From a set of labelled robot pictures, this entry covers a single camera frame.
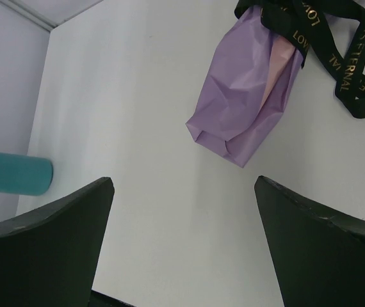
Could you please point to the pink wrapping paper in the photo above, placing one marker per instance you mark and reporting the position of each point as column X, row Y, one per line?
column 282, row 52

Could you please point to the black ribbon gold lettering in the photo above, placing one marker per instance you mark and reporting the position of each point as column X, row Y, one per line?
column 305, row 25

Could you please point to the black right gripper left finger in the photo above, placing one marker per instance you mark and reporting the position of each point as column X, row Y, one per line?
column 49, row 255

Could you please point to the teal cylindrical vase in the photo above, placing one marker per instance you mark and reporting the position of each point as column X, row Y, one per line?
column 24, row 175

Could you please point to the purple wrapping paper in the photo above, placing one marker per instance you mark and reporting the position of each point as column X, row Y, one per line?
column 227, row 119

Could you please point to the aluminium frame rail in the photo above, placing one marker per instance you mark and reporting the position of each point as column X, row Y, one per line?
column 49, row 14

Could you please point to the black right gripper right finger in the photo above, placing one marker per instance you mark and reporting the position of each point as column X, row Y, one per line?
column 318, row 252

